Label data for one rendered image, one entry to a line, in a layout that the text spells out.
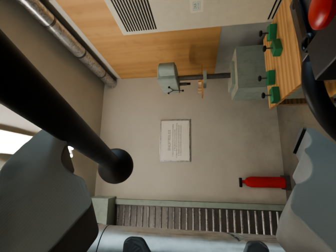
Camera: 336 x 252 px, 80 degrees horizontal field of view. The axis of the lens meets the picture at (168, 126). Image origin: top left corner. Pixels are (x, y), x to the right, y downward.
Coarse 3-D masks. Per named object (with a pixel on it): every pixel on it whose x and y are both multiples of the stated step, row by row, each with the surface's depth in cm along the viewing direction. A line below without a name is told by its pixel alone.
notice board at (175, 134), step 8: (160, 120) 314; (168, 120) 312; (176, 120) 310; (184, 120) 308; (160, 128) 311; (168, 128) 309; (176, 128) 307; (184, 128) 305; (160, 136) 308; (168, 136) 306; (176, 136) 305; (184, 136) 303; (160, 144) 306; (168, 144) 304; (176, 144) 302; (184, 144) 300; (160, 152) 303; (168, 152) 301; (176, 152) 299; (184, 152) 297; (160, 160) 300; (168, 160) 299; (176, 160) 297; (184, 160) 295
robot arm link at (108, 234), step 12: (108, 228) 41; (120, 228) 41; (132, 228) 41; (144, 228) 41; (156, 228) 42; (168, 228) 43; (96, 240) 38; (108, 240) 38; (120, 240) 38; (156, 240) 38; (168, 240) 38; (180, 240) 38; (192, 240) 38; (204, 240) 38; (216, 240) 38; (228, 240) 38; (240, 240) 38; (264, 240) 39; (276, 240) 39
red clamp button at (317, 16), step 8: (312, 0) 16; (320, 0) 15; (328, 0) 14; (312, 8) 16; (320, 8) 15; (328, 8) 14; (312, 16) 16; (320, 16) 15; (328, 16) 15; (312, 24) 16; (320, 24) 15
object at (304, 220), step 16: (304, 128) 10; (304, 144) 10; (320, 144) 9; (304, 160) 9; (320, 160) 8; (304, 176) 8; (320, 176) 7; (304, 192) 7; (320, 192) 7; (288, 208) 6; (304, 208) 6; (320, 208) 6; (288, 224) 6; (304, 224) 6; (320, 224) 6; (288, 240) 6; (304, 240) 6; (320, 240) 5
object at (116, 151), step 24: (0, 48) 4; (0, 72) 5; (24, 72) 5; (0, 96) 5; (24, 96) 5; (48, 96) 6; (48, 120) 7; (72, 120) 8; (72, 144) 10; (96, 144) 11; (120, 168) 19
